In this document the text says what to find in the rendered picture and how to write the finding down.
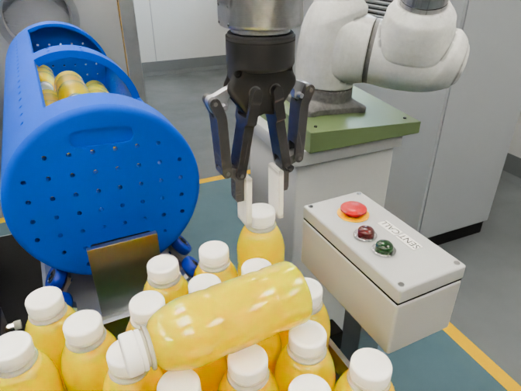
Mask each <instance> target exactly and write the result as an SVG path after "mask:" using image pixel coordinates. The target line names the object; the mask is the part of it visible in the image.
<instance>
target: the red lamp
mask: <svg viewBox="0 0 521 391"><path fill-rule="evenodd" d="M357 235H358V236H359V237H362V238H365V239H370V238H372V237H374V229H373V228H372V227H370V226H368V225H363V226H360V227H358V229H357Z"/></svg>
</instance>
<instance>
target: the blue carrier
mask: <svg viewBox="0 0 521 391"><path fill-rule="evenodd" d="M48 43H49V44H50V45H48ZM60 43H62V44H61V45H60ZM71 43H73V44H71ZM82 43H83V44H82ZM37 44H39V46H37ZM95 63H97V64H95ZM43 64H45V65H46V66H48V67H50V68H51V70H52V71H53V73H54V76H57V75H58V74H59V73H61V72H62V71H74V72H76V73H78V74H79V75H80V76H81V77H82V79H83V81H84V82H85V84H86V83H87V82H88V81H91V80H97V81H100V82H101V83H103V84H104V86H105V87H106V88H107V90H108V91H109V93H104V92H94V93H85V94H80V95H73V96H71V97H67V98H65V99H61V100H59V101H56V102H54V103H52V104H50V105H48V106H46V105H45V102H44V97H43V91H42V88H41V84H40V78H39V74H38V70H37V66H36V65H38V66H41V65H43ZM64 64H65V66H63V65H64ZM75 64H76V65H75ZM85 64H86V65H85ZM52 65H54V67H52ZM97 73H98V74H97ZM87 74H88V75H87ZM135 144H137V145H135ZM114 147H115V148H114ZM90 150H93V151H90ZM67 153H69V154H67ZM42 156H46V157H42ZM117 166H118V167H117ZM94 170H96V171H94ZM71 173H74V174H72V175H71ZM47 177H49V178H47ZM198 192H199V173H198V165H197V163H196V160H195V156H194V154H193V152H192V150H191V148H190V146H189V145H188V143H187V141H186V140H185V138H184V137H183V136H182V135H181V134H180V133H179V132H178V130H177V129H176V128H175V127H174V126H173V125H172V124H171V123H170V122H169V120H168V119H167V118H166V117H165V116H163V115H162V114H161V113H160V112H158V111H157V110H156V109H154V108H153V107H151V106H149V105H147V104H146V103H144V102H143V100H142V99H141V98H140V96H139V93H138V91H137V90H136V87H135V85H134V84H133V82H132V81H131V80H130V78H129V77H128V76H127V74H126V73H125V72H124V71H123V70H122V69H121V68H120V67H119V66H118V65H117V64H116V63H115V62H114V61H112V60H111V59H110V58H108V57H107V56H106V54H105V52H104V50H103V49H102V48H101V47H100V45H99V44H98V43H97V42H96V41H95V40H94V39H93V38H92V37H91V36H90V35H89V34H88V33H86V32H85V31H84V30H82V29H80V28H78V27H76V26H74V25H71V24H69V23H66V22H58V21H45V22H38V23H35V24H32V25H31V26H28V27H26V28H25V29H24V30H22V31H21V32H20V33H19V34H18V35H17V36H16V37H15V38H14V39H13V41H12V42H11V44H10V45H9V48H8V51H7V54H6V59H5V91H4V112H3V131H2V171H1V192H0V197H1V206H2V213H3V216H4V218H5V222H6V224H7V226H8V228H9V230H10V232H11V234H12V236H13V237H14V238H15V239H16V241H17V242H18V243H19V244H20V246H21V247H22V248H23V249H24V250H25V251H27V252H28V253H29V254H31V255H32V256H33V257H34V258H36V259H37V260H39V261H41V262H43V263H44V264H46V265H49V266H50V267H53V268H56V269H59V270H61V271H64V272H70V273H74V274H80V275H92V273H91V267H90V264H89V260H88V254H87V251H86V248H87V247H90V246H91V245H93V244H98V243H101V242H104V241H107V240H113V239H116V238H120V237H125V236H129V235H132V234H138V233H141V232H144V231H148V230H149V231H154V230H155V231H156V232H157V235H158V240H159V247H160V253H162V252H163V251H164V250H166V249H167V248H168V247H169V246H170V245H172V244H173V243H174V242H175V240H176V239H177V238H178V237H179V236H180V235H181V233H182V232H183V230H184V229H185V228H186V226H187V225H188V222H189V220H190V219H191V217H192V214H193V212H194V210H195V207H196V203H197V200H198ZM52 196H53V197H52Z"/></svg>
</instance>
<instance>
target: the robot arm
mask: <svg viewBox="0 0 521 391"><path fill-rule="evenodd" d="M303 7H304V0H217V11H218V23H219V25H220V26H222V27H224V28H227V29H230V30H229V31H227V33H226V35H225V36H226V66H227V76H226V79H225V81H224V84H223V88H221V89H220V90H218V91H217V92H214V93H213V94H210V93H205V94H204V95H203V96H202V101H203V102H204V104H205V107H206V108H207V110H208V111H209V118H210V124H211V131H212V144H213V151H214V158H215V165H216V170H217V171H218V172H219V173H220V174H221V175H222V176H223V177H224V178H231V195H232V197H233V198H234V199H235V200H236V201H237V205H238V217H239V218H240V220H241V221H242V222H243V223H244V225H245V226H246V227H251V226H252V178H251V177H250V176H249V175H248V174H247V167H248V162H249V157H250V149H251V144H252V138H253V133H254V127H255V126H256V125H257V119H258V116H261V115H263V114H265V116H266V117H267V125H268V130H269V135H270V140H271V148H272V153H273V158H274V162H275V164H274V163H273V162H271V163H269V164H268V204H269V205H272V206H273V207H274V209H275V216H276V217H277V218H278V219H281V218H283V207H284V191H285V190H288V180H289V172H292V171H293V170H294V166H293V165H292V164H294V163H295V162H298V163H299V162H301V161H302V160H303V157H304V150H305V135H306V127H307V120H308V117H317V116H325V115H334V114H343V113H352V112H358V113H364V112H366V108H367V107H366V105H364V104H362V103H360V102H358V101H356V100H354V99H353V98H352V91H353V85H354V84H356V83H367V84H370V85H375V86H378V87H382V88H389V89H394V90H399V91H405V92H434V91H439V90H443V89H445V88H449V87H450V86H451V85H454V84H456V83H457V81H458V80H459V78H460V77H461V75H462V73H463V70H464V68H465V65H466V63H467V61H468V56H469V53H470V46H469V43H468V38H467V36H466V34H465V33H464V31H463V30H462V29H458V28H456V21H457V13H456V11H455V9H454V7H453V6H452V4H451V2H450V1H449V0H394V1H393V2H392V3H391V4H390V5H389V6H388V7H387V10H386V13H385V15H384V18H383V19H381V18H376V17H374V16H372V15H369V14H368V13H367V12H368V5H367V3H366V2H365V0H315V1H314V2H313V3H312V4H311V6H310V7H309V10H308V12H307V13H306V15H305V18H304V20H303ZM302 21H303V22H302ZM301 25H302V27H301V30H300V34H299V38H298V47H297V54H296V62H295V34H294V32H293V31H292V30H291V29H294V28H296V27H299V26H301ZM294 63H295V74H294V72H293V69H292V67H293V65H294ZM229 98H231V99H232V101H233V102H234V103H235V105H236V114H235V117H236V126H235V132H234V138H233V148H232V153H230V145H229V129H228V121H227V117H226V113H225V111H226V110H227V109H228V104H227V101H228V99H229ZM285 100H287V101H288V102H290V108H289V117H288V135H287V133H286V127H285V119H286V114H285V104H284V102H285Z"/></svg>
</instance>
